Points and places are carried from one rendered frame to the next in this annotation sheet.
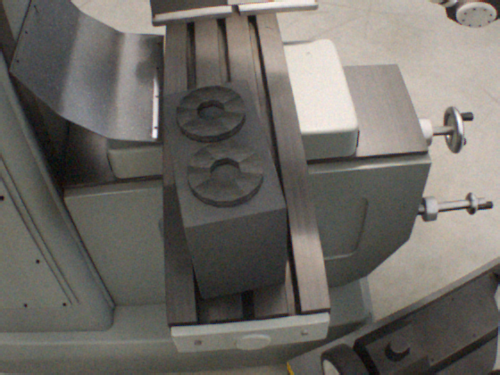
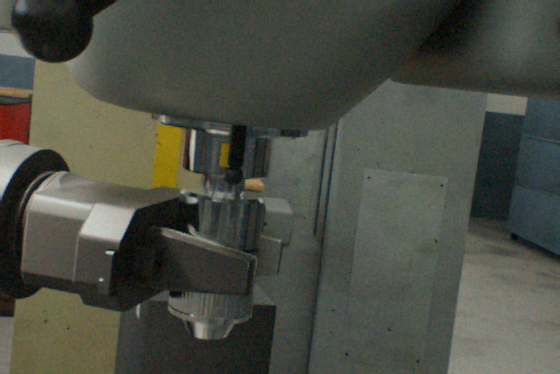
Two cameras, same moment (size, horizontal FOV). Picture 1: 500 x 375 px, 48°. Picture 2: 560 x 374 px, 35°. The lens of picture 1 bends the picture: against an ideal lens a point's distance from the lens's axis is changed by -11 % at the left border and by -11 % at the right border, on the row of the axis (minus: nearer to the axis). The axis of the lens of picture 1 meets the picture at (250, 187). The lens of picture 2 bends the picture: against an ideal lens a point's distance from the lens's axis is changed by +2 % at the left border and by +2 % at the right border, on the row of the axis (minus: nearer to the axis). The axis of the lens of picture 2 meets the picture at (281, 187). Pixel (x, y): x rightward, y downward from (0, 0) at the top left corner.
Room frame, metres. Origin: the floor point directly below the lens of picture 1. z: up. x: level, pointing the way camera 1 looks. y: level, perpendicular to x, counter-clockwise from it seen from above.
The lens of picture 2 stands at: (1.39, 0.00, 1.34)
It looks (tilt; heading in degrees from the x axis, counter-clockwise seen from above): 7 degrees down; 173
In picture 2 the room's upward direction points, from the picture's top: 7 degrees clockwise
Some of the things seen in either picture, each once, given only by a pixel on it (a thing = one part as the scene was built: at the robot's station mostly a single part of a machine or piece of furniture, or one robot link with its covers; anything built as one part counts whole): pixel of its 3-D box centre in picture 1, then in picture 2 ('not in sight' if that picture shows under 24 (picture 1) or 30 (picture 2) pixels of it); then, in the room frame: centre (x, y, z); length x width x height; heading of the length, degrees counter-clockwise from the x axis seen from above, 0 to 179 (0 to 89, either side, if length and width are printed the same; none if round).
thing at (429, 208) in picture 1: (457, 205); not in sight; (0.79, -0.50, 0.52); 0.22 x 0.06 x 0.06; 92
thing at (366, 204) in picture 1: (248, 198); not in sight; (0.92, 0.01, 0.44); 0.80 x 0.30 x 0.60; 92
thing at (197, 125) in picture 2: not in sight; (230, 122); (0.92, 0.03, 1.31); 0.09 x 0.09 x 0.01
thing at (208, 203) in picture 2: not in sight; (222, 201); (0.92, 0.03, 1.26); 0.05 x 0.05 x 0.01
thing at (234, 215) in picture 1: (223, 187); (186, 354); (0.51, 0.03, 1.04); 0.22 x 0.12 x 0.20; 9
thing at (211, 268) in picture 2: not in sight; (194, 267); (0.95, 0.02, 1.23); 0.06 x 0.02 x 0.03; 69
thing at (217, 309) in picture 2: not in sight; (215, 261); (0.92, 0.03, 1.23); 0.05 x 0.05 x 0.06
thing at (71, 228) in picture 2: not in sight; (66, 233); (0.88, -0.05, 1.23); 0.13 x 0.12 x 0.10; 159
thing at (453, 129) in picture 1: (440, 130); not in sight; (0.93, -0.47, 0.64); 0.16 x 0.12 x 0.12; 92
